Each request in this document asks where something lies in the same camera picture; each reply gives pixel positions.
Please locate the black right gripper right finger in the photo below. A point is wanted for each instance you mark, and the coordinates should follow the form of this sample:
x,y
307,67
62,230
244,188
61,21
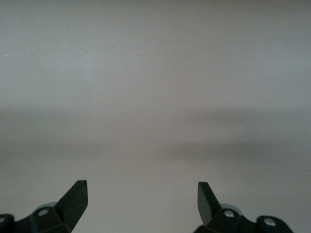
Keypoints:
x,y
207,208

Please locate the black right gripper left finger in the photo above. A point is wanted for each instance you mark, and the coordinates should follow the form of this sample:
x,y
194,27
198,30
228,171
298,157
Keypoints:
x,y
73,206

